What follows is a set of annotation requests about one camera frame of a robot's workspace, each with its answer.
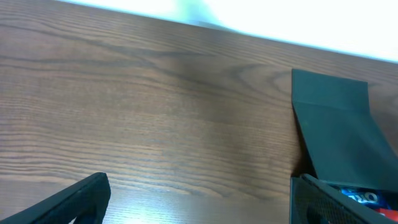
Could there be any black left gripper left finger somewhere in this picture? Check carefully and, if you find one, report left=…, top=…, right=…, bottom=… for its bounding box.
left=1, top=172, right=111, bottom=224

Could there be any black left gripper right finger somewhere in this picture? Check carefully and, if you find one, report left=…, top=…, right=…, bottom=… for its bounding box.
left=289, top=174, right=397, bottom=224

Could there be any black gift box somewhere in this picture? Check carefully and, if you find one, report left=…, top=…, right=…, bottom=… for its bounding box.
left=292, top=69, right=397, bottom=209

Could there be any blue Oreo cookie pack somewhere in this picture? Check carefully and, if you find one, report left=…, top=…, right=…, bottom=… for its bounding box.
left=338, top=187, right=390, bottom=209

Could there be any red snack bag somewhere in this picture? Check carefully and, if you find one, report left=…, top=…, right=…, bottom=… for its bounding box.
left=376, top=208, right=398, bottom=222

